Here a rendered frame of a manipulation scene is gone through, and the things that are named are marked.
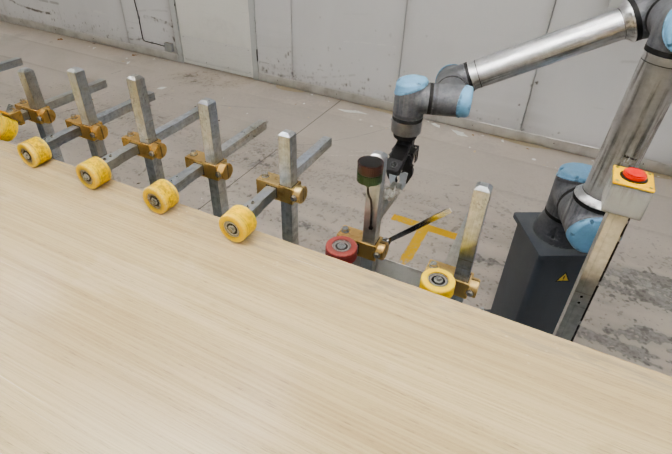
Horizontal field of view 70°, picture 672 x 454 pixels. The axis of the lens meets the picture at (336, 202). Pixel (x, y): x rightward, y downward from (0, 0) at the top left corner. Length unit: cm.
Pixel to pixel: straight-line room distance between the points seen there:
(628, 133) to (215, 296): 115
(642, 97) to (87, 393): 143
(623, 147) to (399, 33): 264
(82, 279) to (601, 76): 331
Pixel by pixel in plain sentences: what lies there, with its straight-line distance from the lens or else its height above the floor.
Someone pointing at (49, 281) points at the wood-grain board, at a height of 90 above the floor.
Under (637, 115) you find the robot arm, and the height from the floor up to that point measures 117.
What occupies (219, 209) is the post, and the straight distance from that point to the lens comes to 152.
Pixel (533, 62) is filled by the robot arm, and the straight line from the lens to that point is 154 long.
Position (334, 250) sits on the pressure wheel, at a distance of 119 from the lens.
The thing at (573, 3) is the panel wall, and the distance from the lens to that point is 365.
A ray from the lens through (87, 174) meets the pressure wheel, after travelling 153.
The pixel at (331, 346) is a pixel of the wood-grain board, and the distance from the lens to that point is 100.
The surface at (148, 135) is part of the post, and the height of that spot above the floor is 100.
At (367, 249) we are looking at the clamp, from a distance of 128.
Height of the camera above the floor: 169
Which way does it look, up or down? 35 degrees down
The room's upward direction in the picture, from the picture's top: 2 degrees clockwise
